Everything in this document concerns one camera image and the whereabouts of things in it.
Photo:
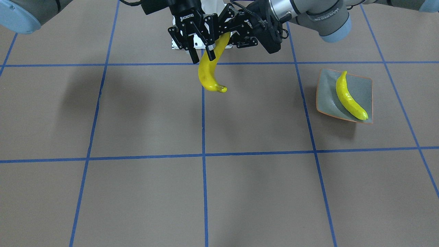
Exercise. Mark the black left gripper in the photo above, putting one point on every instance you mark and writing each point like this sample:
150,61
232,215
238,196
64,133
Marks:
252,24

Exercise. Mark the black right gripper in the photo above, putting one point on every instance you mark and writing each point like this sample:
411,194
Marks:
187,26

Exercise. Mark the yellow banana dark stem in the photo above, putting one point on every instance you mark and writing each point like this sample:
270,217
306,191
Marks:
207,68

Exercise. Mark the yellow banana greenish tip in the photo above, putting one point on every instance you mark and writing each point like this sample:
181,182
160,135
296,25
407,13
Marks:
348,102

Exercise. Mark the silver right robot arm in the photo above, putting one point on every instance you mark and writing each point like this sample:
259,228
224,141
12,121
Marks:
27,16

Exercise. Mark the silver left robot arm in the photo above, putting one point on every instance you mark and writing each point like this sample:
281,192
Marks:
331,18

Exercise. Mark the grey square plate orange rim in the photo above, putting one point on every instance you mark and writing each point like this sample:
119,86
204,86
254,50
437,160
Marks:
328,103

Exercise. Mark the brown paper table cover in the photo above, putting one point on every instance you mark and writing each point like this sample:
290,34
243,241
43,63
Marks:
109,140

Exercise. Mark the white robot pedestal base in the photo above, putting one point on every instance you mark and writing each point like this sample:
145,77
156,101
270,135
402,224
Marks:
199,41

